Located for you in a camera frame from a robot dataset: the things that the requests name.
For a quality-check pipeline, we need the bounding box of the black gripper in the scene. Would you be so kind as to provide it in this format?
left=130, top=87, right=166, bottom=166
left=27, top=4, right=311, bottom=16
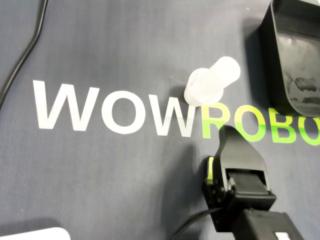
left=201, top=124, right=277, bottom=233

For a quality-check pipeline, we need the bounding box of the white flanged plastic cylinder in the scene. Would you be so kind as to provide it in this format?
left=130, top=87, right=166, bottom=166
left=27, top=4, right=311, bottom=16
left=183, top=56, right=242, bottom=107

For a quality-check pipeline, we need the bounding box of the black plastic tray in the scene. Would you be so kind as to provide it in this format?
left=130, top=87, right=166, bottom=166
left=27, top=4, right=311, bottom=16
left=258, top=0, right=320, bottom=118

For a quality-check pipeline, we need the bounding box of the dark grey WOWROBO mat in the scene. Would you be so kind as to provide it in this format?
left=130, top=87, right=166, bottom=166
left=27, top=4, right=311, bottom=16
left=0, top=0, right=320, bottom=240

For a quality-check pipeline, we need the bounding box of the white desk lamp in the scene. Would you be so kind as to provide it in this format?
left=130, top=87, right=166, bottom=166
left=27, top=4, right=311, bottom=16
left=0, top=226, right=71, bottom=240

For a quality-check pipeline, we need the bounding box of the black gripper servo cable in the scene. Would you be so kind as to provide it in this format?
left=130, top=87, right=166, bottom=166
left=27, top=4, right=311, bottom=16
left=171, top=207, right=223, bottom=240

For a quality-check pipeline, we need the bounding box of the thick black cable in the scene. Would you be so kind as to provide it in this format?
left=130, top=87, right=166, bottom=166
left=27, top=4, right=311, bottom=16
left=0, top=0, right=49, bottom=111

